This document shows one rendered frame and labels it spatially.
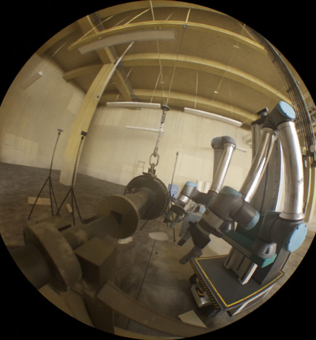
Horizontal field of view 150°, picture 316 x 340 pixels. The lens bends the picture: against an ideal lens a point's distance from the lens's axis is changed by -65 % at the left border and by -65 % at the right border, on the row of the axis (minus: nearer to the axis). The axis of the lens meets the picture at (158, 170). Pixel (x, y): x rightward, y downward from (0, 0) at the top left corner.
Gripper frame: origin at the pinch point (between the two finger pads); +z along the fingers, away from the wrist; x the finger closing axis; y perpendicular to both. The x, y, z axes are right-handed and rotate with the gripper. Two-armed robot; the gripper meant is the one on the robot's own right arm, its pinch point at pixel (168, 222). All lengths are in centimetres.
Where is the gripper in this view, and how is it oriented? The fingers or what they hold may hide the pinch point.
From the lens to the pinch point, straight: 87.7
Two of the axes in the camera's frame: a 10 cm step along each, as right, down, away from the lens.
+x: -2.8, 1.2, 9.5
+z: -5.4, 8.0, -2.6
